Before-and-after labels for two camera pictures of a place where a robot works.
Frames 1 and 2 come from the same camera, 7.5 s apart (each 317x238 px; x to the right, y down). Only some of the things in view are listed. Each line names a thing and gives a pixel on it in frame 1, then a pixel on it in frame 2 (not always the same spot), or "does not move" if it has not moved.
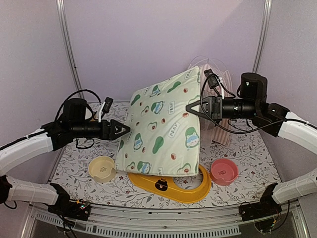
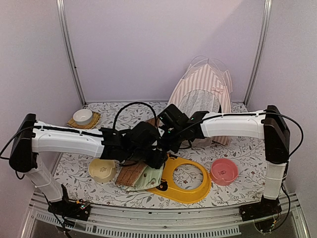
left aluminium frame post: x=61 y=4 does not move
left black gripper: x=111 y=135 -> x=159 y=160
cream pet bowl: x=102 y=169 does not move
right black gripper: x=217 y=107 -> x=163 y=147
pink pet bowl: x=223 y=172 does not move
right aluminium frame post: x=263 y=33 does not move
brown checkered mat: x=164 y=137 -> x=129 y=172
